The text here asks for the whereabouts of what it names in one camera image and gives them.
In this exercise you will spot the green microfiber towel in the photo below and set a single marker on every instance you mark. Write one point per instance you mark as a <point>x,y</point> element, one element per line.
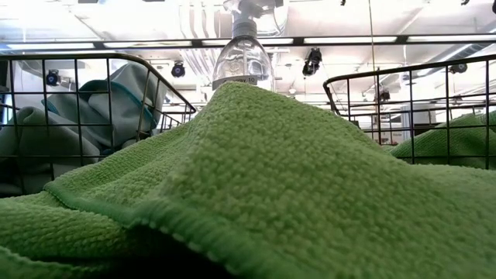
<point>271,174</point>
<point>430,147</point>

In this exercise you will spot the black overhead frame bar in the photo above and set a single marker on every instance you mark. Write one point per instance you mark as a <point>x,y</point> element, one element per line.
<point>298,40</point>

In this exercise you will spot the black hanging spotlight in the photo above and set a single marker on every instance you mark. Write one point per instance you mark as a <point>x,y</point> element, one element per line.
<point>458,68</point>
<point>53,78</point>
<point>178,70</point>
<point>312,62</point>

